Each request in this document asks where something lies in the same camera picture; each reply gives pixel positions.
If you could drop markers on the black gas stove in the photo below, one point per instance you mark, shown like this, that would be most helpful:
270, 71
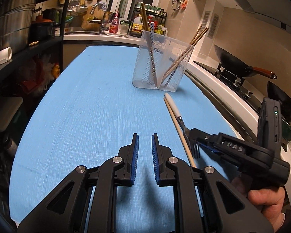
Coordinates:
242, 98

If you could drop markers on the black wok red handle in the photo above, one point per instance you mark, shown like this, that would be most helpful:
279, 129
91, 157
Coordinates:
238, 67

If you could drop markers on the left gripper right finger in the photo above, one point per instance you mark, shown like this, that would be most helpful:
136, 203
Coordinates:
172, 171

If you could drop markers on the chrome sink faucet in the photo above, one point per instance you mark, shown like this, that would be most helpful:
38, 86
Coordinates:
97, 18

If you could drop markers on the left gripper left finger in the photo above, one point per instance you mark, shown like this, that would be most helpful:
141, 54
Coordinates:
117, 171

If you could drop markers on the white paper roll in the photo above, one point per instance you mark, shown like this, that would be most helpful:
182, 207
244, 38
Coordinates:
5, 55

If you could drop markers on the blue table cloth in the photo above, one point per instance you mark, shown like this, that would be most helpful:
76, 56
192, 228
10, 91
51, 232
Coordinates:
86, 116

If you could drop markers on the black shelving rack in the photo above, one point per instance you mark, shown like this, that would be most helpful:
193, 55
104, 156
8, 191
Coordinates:
33, 30

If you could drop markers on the black spice rack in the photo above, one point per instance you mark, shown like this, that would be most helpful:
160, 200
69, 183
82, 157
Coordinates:
153, 14

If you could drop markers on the pink dish soap bottle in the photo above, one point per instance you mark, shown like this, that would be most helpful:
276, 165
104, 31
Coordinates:
114, 23

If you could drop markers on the white striped ceramic spoon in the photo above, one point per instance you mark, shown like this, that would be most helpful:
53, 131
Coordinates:
153, 67

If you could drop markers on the person right hand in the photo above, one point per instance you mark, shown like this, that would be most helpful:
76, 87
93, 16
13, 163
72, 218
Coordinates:
268, 200

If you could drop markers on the yellow oil bottle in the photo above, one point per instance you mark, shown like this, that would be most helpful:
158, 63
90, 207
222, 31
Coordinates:
137, 25

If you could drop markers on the clear plastic utensil holder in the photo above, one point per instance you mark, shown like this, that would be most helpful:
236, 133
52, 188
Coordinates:
171, 58

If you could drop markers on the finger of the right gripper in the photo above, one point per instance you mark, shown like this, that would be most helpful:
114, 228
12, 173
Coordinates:
200, 138

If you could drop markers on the white handled metal fork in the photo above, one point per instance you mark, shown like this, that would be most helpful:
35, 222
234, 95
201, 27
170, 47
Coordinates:
192, 145

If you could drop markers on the orange lidded pot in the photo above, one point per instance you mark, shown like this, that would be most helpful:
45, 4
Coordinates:
41, 22

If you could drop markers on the stainless steel stock pot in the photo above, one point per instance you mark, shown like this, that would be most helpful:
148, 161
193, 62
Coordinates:
15, 21

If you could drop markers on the hanging kitchen tools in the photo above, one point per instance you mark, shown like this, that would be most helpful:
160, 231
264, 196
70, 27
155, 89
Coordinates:
178, 4

